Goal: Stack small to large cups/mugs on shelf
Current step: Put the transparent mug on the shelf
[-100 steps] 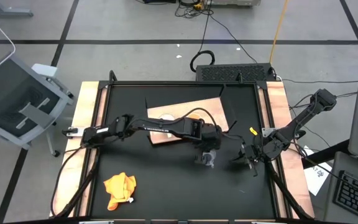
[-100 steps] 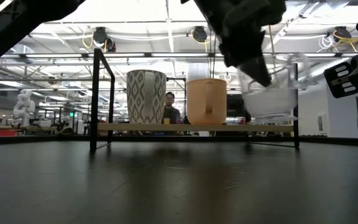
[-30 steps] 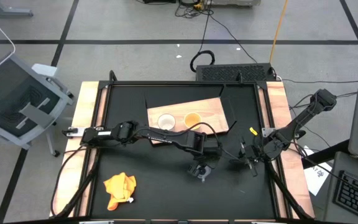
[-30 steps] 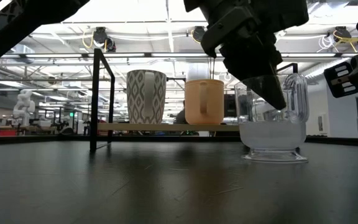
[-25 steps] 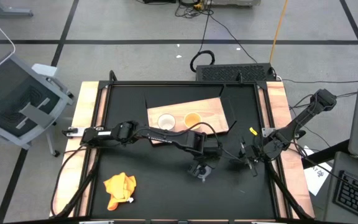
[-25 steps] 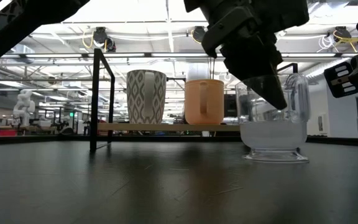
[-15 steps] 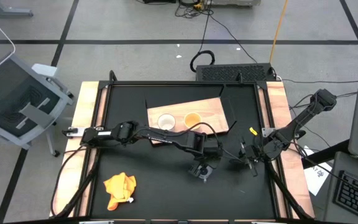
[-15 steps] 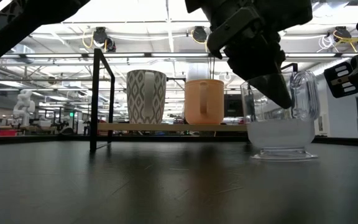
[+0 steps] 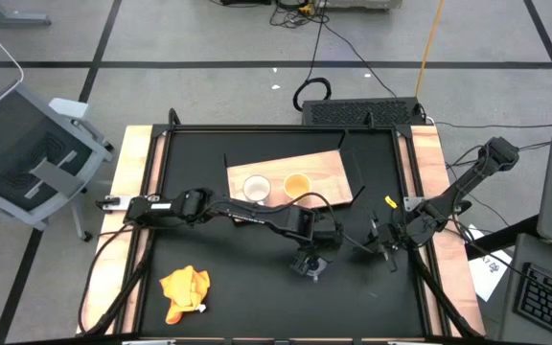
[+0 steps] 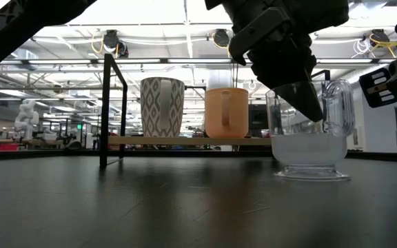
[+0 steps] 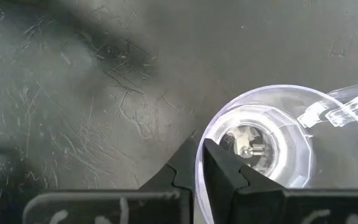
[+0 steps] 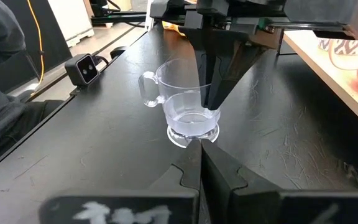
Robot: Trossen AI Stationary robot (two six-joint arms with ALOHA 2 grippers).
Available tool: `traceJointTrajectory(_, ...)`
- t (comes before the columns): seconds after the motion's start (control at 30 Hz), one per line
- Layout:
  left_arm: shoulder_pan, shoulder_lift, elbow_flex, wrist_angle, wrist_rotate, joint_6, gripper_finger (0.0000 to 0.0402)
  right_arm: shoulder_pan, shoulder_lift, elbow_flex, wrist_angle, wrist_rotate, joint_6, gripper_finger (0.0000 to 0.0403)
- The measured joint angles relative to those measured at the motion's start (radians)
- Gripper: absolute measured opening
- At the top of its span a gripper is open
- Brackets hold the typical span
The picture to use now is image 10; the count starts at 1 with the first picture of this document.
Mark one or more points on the peach plastic mug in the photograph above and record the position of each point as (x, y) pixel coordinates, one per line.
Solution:
(215, 117)

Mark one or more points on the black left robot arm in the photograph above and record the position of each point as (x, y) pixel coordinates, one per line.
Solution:
(19, 27)

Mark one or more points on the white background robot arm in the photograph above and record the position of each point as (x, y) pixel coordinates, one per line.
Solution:
(26, 120)

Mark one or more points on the clear plastic mug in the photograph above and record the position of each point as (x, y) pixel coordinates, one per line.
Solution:
(308, 151)

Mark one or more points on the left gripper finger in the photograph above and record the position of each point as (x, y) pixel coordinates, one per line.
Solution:
(302, 58)
(274, 69)

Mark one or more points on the red box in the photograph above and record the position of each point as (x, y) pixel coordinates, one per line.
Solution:
(5, 148)

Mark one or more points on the wooden shelf black metal frame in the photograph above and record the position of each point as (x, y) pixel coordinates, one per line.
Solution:
(150, 141)

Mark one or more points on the grey white patterned mug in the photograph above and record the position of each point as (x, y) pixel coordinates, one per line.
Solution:
(152, 106)

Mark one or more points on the black background monitor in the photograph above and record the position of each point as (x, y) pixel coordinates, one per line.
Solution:
(257, 118)

